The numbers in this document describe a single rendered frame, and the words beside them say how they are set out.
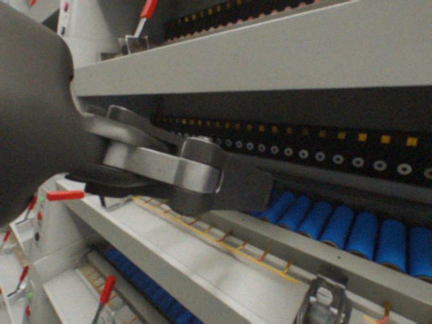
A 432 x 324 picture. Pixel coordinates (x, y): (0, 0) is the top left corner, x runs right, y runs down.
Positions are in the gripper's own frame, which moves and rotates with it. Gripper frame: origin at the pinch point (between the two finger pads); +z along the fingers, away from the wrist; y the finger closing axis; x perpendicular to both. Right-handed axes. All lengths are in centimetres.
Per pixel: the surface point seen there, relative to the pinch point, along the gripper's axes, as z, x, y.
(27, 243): -3, 24, 45
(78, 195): -7.4, 6.4, 16.5
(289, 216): 3.7, 1.7, -4.3
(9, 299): 2, 46, 60
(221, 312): -3.3, 9.6, -3.3
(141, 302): 5.2, 21.8, 14.7
